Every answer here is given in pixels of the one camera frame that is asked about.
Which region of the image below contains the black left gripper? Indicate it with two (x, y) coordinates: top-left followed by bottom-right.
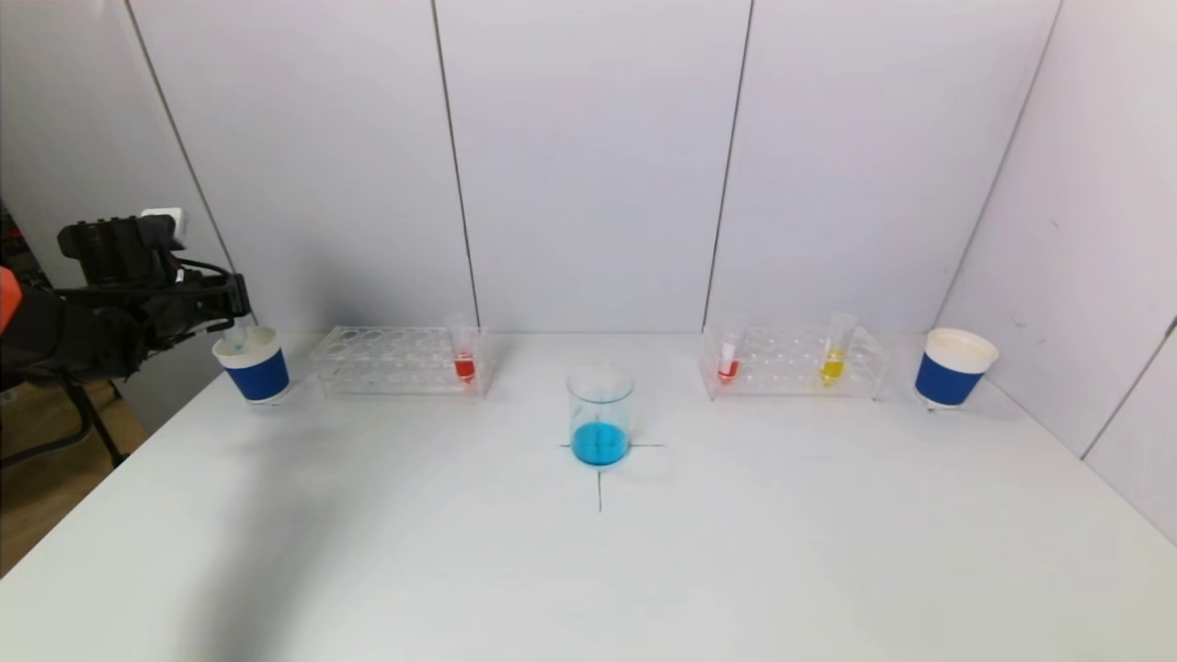
(152, 272), (253, 345)

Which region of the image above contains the yellow pigment test tube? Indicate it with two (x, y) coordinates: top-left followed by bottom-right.
(818, 311), (858, 388)

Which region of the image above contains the clear acrylic test tube rack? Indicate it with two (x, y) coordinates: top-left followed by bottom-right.
(699, 325), (889, 402)
(311, 325), (490, 399)

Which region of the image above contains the red pigment test tube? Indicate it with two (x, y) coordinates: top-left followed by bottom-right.
(447, 314), (479, 385)

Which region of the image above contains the clear glass beaker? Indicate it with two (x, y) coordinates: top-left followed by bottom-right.
(566, 362), (635, 467)

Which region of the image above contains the red pigment tube white label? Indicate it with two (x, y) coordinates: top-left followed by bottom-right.
(715, 313), (748, 385)

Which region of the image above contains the blue white paper cup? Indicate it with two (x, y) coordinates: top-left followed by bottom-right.
(914, 327), (1000, 411)
(213, 327), (293, 407)

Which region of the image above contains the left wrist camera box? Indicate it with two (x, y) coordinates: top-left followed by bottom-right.
(138, 207), (189, 249)

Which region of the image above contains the black chair frame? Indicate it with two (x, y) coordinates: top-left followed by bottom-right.
(0, 198), (128, 470)

